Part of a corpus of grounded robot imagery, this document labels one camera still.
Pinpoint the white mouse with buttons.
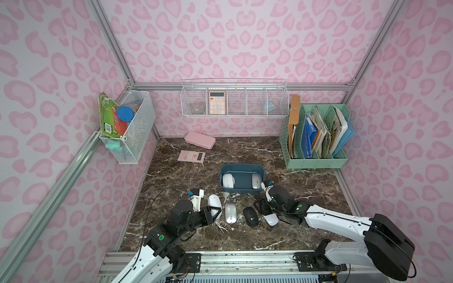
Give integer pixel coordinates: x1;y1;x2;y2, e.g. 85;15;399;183
208;195;222;221

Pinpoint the silver computer mouse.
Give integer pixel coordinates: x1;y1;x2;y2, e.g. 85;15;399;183
225;202;237;224

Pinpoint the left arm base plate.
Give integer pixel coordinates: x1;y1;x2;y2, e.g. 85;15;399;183
171;252;202;274

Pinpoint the pink pencil case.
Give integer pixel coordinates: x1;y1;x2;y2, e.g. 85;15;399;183
184;131;216;149

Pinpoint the brown folder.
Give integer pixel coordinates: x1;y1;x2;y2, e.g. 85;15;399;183
288;95;301;159

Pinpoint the white papers stack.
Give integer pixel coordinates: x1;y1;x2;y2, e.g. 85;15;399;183
329;107;348;156

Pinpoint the green packaged item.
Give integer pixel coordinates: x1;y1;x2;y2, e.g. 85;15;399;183
98;93;125;138

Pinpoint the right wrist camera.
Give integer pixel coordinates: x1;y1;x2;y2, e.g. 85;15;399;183
261;180;274;202

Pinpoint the black computer mouse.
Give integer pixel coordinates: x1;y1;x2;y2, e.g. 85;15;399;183
243;206;260;227

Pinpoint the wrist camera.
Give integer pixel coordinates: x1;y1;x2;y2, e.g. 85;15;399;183
261;180;274;202
188;189;204;212

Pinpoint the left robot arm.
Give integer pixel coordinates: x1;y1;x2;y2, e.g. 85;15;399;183
113;199;222;283

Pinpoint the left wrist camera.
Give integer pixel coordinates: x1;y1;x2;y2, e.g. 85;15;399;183
188;189;204;212

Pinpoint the white wire wall shelf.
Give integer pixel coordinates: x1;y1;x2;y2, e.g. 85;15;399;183
180;79;290;117

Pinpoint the light blue folder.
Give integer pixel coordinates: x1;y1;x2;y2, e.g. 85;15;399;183
333;118;355;156

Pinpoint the pink calculator in shelf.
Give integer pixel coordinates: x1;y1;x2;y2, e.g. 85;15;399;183
208;91;227;115

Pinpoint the silver mouse in box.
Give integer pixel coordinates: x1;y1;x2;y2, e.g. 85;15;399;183
251;173;263;189

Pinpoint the white mouse in box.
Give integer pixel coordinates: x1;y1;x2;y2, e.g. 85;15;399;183
222;173;235;189

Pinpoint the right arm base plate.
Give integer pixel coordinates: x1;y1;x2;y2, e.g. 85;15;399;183
293;251;348;273

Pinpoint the white mesh side basket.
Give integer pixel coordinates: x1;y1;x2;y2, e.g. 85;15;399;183
100;90;156;165

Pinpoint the pink calculator on table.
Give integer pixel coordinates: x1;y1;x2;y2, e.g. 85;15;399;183
178;150;206;163

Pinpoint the green file organizer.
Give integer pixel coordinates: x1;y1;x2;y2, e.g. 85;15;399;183
278;104;350;169

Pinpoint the blue round lid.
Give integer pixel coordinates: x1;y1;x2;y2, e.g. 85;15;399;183
116;106;135;123

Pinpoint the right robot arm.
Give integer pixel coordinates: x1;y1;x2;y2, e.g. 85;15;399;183
261;181;417;281

